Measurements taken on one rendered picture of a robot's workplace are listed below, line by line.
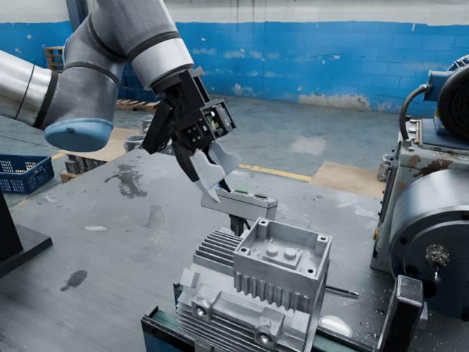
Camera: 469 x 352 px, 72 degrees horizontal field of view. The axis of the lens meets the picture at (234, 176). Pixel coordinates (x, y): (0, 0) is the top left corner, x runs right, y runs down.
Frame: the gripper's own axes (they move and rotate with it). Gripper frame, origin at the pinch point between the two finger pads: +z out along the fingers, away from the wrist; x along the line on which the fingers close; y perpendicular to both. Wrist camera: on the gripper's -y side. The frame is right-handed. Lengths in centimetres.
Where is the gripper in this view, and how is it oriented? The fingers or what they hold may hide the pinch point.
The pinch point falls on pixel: (218, 191)
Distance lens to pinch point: 56.5
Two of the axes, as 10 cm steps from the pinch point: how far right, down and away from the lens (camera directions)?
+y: 7.7, -2.7, -5.8
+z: 4.4, 8.8, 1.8
